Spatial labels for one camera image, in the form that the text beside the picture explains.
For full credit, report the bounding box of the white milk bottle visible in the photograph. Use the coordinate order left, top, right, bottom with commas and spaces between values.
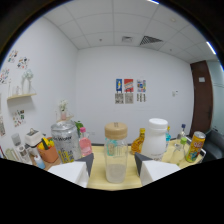
141, 117, 169, 162

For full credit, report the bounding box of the glass jar wooden lid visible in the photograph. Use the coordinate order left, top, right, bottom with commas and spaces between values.
104, 121, 129, 184

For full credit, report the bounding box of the white and blue cup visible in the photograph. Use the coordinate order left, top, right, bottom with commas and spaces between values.
33, 154, 46, 170

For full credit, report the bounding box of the two-tier wooden shelf rack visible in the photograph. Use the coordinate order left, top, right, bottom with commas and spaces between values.
49, 138, 208, 191

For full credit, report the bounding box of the small pink bottle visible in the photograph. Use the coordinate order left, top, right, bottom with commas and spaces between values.
78, 126, 93, 158

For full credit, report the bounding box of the clear bottle green cap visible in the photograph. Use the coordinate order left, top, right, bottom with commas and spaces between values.
169, 137, 188, 165

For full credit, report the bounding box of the orange basket with fruit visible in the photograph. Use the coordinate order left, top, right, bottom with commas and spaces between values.
36, 137, 60, 164

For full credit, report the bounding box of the green potted plant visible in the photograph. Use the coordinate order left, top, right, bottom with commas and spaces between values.
73, 120, 84, 138

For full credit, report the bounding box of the clear bottle blue cap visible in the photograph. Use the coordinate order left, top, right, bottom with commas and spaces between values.
176, 123, 187, 140

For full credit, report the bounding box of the yellow printed can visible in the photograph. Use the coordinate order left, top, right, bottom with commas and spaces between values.
184, 130, 207, 164

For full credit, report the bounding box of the white kitchen appliance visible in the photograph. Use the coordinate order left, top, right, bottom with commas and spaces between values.
24, 128, 44, 148

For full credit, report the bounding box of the white flower vase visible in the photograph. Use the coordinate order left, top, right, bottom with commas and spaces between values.
58, 99, 69, 121

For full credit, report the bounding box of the black armchair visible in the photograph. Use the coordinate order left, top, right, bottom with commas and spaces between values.
202, 129, 224, 161

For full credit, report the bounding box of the black and white code sheet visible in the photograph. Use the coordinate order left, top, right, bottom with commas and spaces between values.
136, 92, 147, 103
124, 92, 134, 105
114, 92, 125, 105

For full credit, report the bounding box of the brown door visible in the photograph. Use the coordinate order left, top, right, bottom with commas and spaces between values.
189, 60, 214, 137

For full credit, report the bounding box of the multicoloured poster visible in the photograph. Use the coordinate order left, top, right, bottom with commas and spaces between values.
136, 79, 147, 93

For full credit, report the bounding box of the red poster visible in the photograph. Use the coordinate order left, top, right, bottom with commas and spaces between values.
123, 78, 135, 93

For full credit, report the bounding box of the blue poster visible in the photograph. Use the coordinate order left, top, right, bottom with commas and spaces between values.
115, 78, 123, 93

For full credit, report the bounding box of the white vase ornament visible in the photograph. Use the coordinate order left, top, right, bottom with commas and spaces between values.
21, 68, 35, 95

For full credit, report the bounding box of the ceiling air vent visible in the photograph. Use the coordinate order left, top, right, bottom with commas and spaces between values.
139, 35, 164, 46

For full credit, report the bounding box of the square ceiling diffuser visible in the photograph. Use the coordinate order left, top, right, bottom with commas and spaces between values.
121, 35, 134, 43

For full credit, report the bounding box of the ceiling light strip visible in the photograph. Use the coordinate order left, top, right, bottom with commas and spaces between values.
205, 41, 217, 55

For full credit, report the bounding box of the white picture frame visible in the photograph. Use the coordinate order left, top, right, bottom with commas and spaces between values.
16, 143, 33, 164

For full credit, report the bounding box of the small wooden wall shelf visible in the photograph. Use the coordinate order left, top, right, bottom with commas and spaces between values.
56, 114, 75, 123

